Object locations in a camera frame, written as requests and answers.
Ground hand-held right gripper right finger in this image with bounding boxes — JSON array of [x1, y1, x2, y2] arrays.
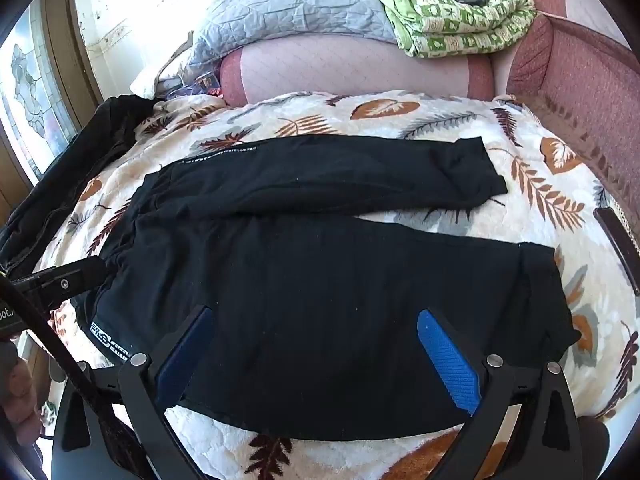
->
[[416, 308, 584, 480]]

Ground black jacket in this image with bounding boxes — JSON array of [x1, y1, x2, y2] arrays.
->
[[0, 94, 161, 273]]

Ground black flat strip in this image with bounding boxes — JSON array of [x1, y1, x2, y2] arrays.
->
[[594, 206, 640, 297]]

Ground black pants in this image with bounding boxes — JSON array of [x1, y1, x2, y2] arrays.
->
[[70, 136, 582, 442]]

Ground grey quilted blanket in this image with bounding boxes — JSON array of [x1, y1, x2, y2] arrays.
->
[[187, 0, 401, 68]]

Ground leaf print blanket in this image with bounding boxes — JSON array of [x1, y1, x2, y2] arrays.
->
[[30, 89, 640, 480]]

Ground black cable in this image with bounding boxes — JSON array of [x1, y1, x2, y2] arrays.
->
[[0, 274, 156, 480]]

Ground stained glass window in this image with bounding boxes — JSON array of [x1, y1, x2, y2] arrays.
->
[[0, 5, 88, 186]]

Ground green patterned blanket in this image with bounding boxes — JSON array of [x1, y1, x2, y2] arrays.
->
[[349, 0, 538, 58]]

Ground pink red sofa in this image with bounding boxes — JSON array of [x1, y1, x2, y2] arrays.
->
[[220, 0, 640, 273]]

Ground person's left forearm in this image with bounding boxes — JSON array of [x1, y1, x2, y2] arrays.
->
[[0, 342, 48, 448]]

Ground colourful packets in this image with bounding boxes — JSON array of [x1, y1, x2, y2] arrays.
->
[[170, 72, 226, 103]]

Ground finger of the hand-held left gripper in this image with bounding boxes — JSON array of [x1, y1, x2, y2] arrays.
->
[[9, 257, 109, 307]]

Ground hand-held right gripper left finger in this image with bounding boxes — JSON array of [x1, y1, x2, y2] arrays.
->
[[61, 305, 217, 480]]

